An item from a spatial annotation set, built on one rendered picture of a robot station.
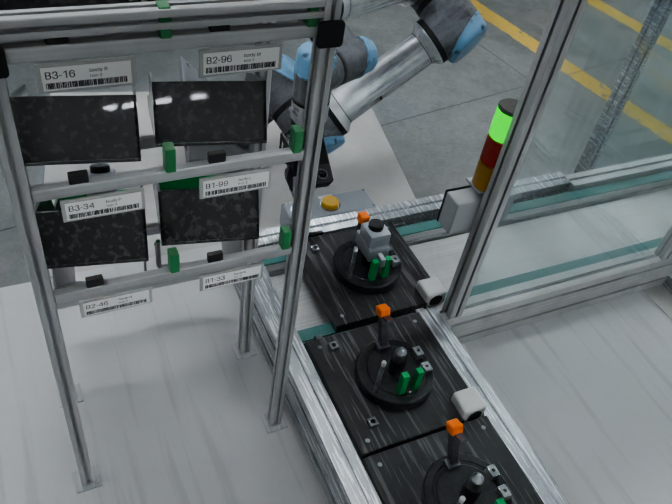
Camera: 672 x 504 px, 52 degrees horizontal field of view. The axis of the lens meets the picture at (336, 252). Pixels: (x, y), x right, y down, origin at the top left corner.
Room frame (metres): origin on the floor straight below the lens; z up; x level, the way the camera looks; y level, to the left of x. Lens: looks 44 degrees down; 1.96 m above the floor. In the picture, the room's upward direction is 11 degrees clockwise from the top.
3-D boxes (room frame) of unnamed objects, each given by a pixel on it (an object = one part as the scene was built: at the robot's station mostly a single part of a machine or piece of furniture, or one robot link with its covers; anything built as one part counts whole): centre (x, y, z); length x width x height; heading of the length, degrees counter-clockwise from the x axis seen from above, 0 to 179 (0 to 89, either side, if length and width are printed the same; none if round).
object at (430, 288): (0.97, -0.20, 0.97); 0.05 x 0.05 x 0.04; 32
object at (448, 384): (0.75, -0.14, 1.01); 0.24 x 0.24 x 0.13; 32
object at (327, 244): (1.00, -0.07, 0.96); 0.24 x 0.24 x 0.02; 32
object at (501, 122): (0.96, -0.23, 1.38); 0.05 x 0.05 x 0.05
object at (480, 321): (1.10, -0.27, 0.91); 0.84 x 0.28 x 0.10; 122
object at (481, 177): (0.96, -0.23, 1.28); 0.05 x 0.05 x 0.05
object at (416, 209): (1.24, -0.16, 0.91); 0.89 x 0.06 x 0.11; 122
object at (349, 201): (1.19, 0.03, 0.93); 0.21 x 0.07 x 0.06; 122
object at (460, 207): (0.96, -0.23, 1.29); 0.12 x 0.05 x 0.25; 122
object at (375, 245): (0.99, -0.07, 1.06); 0.08 x 0.04 x 0.07; 32
